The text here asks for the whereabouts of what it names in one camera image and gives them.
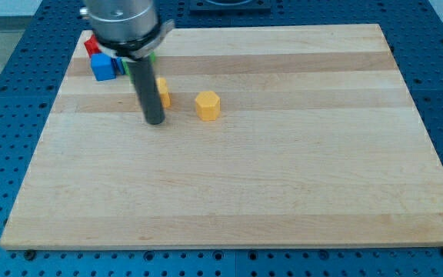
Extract red block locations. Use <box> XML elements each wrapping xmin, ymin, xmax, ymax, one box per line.
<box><xmin>84</xmin><ymin>35</ymin><xmax>102</xmax><ymax>58</ymax></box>

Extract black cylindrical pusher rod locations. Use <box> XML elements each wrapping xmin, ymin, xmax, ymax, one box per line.
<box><xmin>129</xmin><ymin>57</ymin><xmax>165</xmax><ymax>125</ymax></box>

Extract green block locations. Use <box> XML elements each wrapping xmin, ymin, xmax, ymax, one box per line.
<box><xmin>122</xmin><ymin>52</ymin><xmax>156</xmax><ymax>82</ymax></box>

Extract yellow hexagon block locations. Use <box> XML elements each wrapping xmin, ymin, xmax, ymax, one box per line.
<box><xmin>195</xmin><ymin>91</ymin><xmax>221</xmax><ymax>121</ymax></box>

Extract small blue block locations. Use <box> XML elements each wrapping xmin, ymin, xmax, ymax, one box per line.
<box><xmin>112</xmin><ymin>58</ymin><xmax>126</xmax><ymax>75</ymax></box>

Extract wooden board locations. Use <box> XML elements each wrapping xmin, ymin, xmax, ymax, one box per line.
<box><xmin>0</xmin><ymin>24</ymin><xmax>443</xmax><ymax>250</ymax></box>

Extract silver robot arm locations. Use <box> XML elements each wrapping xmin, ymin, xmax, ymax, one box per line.
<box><xmin>79</xmin><ymin>0</ymin><xmax>175</xmax><ymax>125</ymax></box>

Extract yellow heart block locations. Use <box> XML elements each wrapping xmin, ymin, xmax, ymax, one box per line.
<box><xmin>156</xmin><ymin>77</ymin><xmax>171</xmax><ymax>108</ymax></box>

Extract blue cube block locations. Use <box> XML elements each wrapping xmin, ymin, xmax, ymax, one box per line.
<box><xmin>91</xmin><ymin>53</ymin><xmax>116</xmax><ymax>82</ymax></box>

